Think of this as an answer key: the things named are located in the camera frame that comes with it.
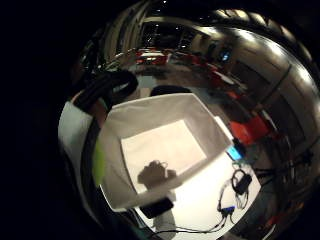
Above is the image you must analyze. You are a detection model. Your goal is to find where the the person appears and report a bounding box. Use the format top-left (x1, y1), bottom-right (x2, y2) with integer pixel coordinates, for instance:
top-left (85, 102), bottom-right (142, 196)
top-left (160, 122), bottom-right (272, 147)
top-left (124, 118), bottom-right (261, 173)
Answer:
top-left (57, 99), bottom-right (101, 218)

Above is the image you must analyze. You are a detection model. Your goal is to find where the white table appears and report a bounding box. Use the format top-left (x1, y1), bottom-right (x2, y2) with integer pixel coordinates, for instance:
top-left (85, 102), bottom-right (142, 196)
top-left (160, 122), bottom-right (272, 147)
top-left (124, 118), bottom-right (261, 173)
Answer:
top-left (139, 49), bottom-right (166, 59)

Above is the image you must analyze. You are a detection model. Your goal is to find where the red chair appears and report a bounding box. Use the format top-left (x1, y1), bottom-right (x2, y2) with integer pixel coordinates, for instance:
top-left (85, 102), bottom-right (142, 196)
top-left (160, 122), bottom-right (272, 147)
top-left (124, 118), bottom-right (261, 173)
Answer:
top-left (208, 68), bottom-right (231, 84)
top-left (229, 114), bottom-right (273, 146)
top-left (151, 54), bottom-right (172, 66)

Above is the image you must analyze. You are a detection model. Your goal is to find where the white open box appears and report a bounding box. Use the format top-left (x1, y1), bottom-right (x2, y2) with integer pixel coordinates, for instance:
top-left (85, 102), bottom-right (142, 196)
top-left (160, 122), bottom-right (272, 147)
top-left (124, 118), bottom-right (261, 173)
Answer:
top-left (99, 92), bottom-right (234, 213)

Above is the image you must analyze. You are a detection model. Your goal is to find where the black phone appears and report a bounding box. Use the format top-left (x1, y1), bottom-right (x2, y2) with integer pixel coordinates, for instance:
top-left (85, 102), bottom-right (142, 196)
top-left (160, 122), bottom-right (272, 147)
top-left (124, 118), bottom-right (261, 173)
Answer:
top-left (139, 197), bottom-right (175, 220)

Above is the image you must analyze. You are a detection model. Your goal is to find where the blue lit screen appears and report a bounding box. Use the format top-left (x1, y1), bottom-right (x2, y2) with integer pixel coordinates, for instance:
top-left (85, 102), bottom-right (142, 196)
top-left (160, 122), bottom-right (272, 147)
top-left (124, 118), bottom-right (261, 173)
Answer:
top-left (219, 50), bottom-right (232, 63)

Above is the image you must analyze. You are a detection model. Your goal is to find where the blue lit device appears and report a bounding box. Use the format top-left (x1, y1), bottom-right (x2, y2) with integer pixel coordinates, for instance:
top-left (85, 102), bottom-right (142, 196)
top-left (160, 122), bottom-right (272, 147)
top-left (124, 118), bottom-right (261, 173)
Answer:
top-left (226, 145), bottom-right (244, 162)

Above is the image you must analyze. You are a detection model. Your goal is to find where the black power adapter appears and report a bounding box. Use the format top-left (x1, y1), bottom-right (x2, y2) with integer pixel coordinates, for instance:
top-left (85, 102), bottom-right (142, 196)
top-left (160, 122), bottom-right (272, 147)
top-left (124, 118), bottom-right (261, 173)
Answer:
top-left (233, 173), bottom-right (253, 196)

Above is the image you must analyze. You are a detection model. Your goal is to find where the black tripod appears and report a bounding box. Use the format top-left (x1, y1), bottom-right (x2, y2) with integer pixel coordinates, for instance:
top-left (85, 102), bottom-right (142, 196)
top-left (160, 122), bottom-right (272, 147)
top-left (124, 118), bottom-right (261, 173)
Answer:
top-left (256, 148), bottom-right (316, 188)

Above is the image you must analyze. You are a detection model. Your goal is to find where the black cable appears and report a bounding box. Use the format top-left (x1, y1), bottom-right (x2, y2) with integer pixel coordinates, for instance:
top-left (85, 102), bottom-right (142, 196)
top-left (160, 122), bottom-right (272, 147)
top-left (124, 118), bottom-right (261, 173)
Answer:
top-left (146, 168), bottom-right (251, 238)

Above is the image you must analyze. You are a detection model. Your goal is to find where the blue cable connector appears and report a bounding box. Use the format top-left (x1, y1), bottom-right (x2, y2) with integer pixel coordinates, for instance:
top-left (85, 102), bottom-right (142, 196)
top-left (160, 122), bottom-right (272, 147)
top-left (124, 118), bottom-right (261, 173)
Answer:
top-left (220, 205), bottom-right (236, 216)

